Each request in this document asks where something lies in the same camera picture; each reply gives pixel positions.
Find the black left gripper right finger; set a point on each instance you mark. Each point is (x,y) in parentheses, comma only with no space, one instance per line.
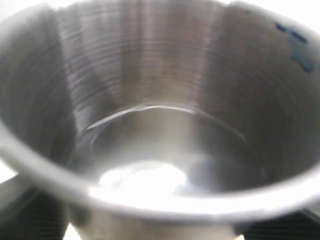
(301,225)

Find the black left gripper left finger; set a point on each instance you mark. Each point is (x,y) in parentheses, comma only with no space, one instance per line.
(27,213)

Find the stainless steel cup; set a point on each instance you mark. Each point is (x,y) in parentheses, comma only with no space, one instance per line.
(162,119)

